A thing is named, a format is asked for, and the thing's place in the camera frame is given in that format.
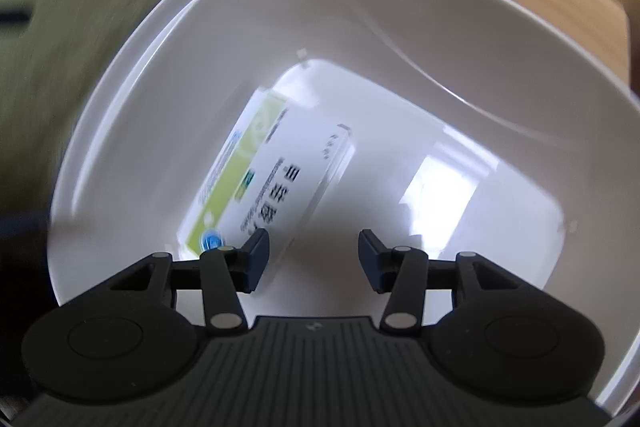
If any white plastic storage bin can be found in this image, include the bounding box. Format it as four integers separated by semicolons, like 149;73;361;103
48;0;639;412

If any green white medicine box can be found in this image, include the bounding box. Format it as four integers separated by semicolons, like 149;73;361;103
177;88;352;262

